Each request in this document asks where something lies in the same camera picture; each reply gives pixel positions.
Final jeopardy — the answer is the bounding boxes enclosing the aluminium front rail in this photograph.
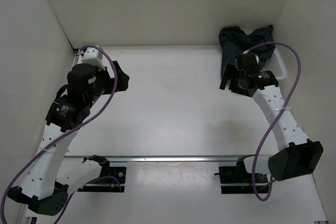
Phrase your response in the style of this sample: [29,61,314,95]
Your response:
[62,155,274,163]

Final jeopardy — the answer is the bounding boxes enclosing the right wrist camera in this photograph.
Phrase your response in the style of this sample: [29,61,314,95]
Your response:
[235,52,259,72]

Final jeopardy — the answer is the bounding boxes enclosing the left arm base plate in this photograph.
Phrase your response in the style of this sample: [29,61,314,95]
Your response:
[78,163,127,193]

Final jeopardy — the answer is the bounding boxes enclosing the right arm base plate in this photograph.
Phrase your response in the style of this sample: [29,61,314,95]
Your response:
[214,166,269,195]

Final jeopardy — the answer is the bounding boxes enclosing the aluminium left side rail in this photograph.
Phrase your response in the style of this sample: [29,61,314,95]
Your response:
[70,49,80,70]

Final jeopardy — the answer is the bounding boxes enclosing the white plastic mesh basket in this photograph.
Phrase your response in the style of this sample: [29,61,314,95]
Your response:
[263,49,287,80]

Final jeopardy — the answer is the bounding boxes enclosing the dark navy shorts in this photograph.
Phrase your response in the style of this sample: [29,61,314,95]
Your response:
[218,25,274,76]

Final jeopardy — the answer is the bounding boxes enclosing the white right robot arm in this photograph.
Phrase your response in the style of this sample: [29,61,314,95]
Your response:
[220,66,323,182]

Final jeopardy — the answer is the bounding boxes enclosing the aluminium rail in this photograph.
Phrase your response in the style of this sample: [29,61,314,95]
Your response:
[62,155,274,163]
[70,49,80,70]

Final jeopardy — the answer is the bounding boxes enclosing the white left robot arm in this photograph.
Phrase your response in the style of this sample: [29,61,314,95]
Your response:
[3,61,130,216]

